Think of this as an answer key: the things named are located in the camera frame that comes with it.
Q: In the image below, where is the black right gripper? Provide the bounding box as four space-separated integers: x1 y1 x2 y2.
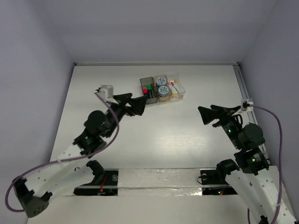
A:
198 104 242 148

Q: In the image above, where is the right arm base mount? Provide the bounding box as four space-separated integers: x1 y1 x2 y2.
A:
197 169 237 196

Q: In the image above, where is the long yellow-capped white marker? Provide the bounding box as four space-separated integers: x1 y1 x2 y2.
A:
179 88 185 98

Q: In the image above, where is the black pink highlighter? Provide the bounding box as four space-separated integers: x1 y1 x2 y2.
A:
142 88 149 96

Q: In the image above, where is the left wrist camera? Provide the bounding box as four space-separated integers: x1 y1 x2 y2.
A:
94 85 116 103

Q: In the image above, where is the clear plastic bin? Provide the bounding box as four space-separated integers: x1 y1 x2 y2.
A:
166 73 184 101

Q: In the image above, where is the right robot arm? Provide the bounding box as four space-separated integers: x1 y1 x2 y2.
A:
198 99 298 224

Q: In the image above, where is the blue-lidded round jar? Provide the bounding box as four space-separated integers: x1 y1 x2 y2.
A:
158 86 170 97
156 77 167 87

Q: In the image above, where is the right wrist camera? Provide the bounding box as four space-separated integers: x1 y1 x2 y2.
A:
233 98 253 115

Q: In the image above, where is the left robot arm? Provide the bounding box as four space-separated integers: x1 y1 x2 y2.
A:
12 93 148 218

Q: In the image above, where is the black green highlighter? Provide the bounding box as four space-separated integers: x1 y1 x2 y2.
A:
147 85 154 98

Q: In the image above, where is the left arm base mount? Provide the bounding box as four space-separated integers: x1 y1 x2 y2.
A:
73 170 119 196

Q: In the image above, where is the smoky grey plastic bin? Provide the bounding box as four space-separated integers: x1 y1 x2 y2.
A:
140 77 158 105

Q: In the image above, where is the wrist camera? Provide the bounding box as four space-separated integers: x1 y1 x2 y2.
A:
94 85 116 103
233 98 253 115

